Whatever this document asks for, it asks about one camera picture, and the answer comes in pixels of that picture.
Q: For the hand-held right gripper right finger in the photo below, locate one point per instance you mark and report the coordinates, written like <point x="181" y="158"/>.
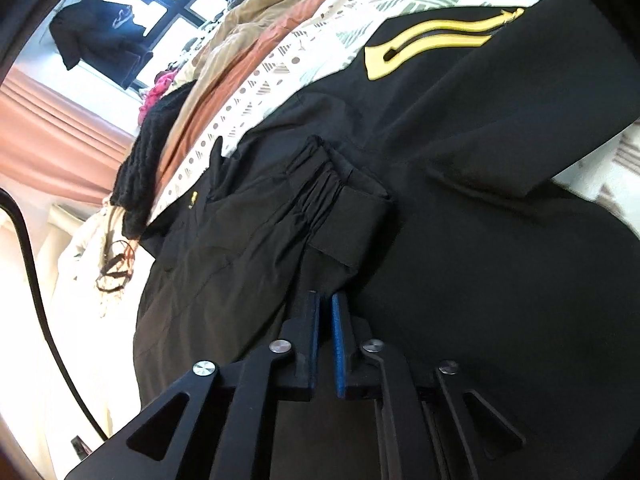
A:
<point x="340" y="345"/>

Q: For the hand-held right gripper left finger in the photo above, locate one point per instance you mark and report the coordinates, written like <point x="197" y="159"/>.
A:
<point x="313" y="345"/>

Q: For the black jacket with yellow emblem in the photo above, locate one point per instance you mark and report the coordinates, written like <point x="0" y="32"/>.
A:
<point x="475" y="160"/>

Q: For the black knit garment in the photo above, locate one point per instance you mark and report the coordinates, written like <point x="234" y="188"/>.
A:
<point x="145" y="160"/>

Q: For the white quilt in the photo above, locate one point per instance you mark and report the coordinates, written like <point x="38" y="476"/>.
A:
<point x="75" y="260"/>

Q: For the white green patterned blanket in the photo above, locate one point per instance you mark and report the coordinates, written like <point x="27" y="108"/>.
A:
<point x="310" y="60"/>

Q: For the pink garment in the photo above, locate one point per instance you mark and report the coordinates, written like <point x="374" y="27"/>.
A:
<point x="157" y="92"/>

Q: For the beige cloth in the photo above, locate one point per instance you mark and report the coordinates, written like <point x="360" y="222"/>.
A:
<point x="240" y="30"/>

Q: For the pink curtain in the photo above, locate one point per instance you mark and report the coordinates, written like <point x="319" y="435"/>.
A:
<point x="65" y="135"/>

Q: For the hanging black garment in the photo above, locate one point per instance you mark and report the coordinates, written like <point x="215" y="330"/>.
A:
<point x="100" y="35"/>

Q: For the black window frame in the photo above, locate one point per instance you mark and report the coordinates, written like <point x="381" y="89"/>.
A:
<point x="187" y="7"/>

